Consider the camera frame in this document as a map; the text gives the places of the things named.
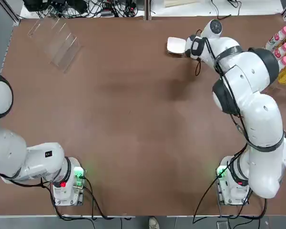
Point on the white box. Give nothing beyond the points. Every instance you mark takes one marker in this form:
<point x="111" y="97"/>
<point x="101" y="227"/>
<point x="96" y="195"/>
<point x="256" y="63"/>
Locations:
<point x="176" y="45"/>

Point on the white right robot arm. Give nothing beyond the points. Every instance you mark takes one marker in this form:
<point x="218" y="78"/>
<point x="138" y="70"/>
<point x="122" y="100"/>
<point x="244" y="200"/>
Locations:
<point x="252" y="76"/>

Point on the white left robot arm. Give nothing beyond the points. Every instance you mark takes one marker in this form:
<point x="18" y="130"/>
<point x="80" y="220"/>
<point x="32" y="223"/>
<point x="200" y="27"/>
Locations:
<point x="4" y="148"/>

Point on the clear plastic stepped holder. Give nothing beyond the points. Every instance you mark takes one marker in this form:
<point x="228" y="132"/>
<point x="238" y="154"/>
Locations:
<point x="59" y="47"/>

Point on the black power brick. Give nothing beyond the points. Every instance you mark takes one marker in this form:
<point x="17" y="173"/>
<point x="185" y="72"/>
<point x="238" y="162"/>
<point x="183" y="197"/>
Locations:
<point x="107" y="13"/>

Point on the grey foot pedal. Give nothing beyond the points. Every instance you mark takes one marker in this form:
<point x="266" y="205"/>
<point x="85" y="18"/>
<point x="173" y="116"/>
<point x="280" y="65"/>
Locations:
<point x="222" y="225"/>

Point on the clear plastic bottle shelf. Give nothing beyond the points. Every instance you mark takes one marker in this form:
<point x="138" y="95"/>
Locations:
<point x="281" y="87"/>

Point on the white bottle pink cap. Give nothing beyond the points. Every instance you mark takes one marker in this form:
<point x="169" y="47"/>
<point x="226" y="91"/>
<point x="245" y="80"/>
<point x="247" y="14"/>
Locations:
<point x="276" y="38"/>
<point x="283" y="48"/>
<point x="285" y="61"/>

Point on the aluminium frame post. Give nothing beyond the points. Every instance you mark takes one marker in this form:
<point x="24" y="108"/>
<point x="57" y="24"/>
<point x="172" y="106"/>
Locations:
<point x="147" y="9"/>

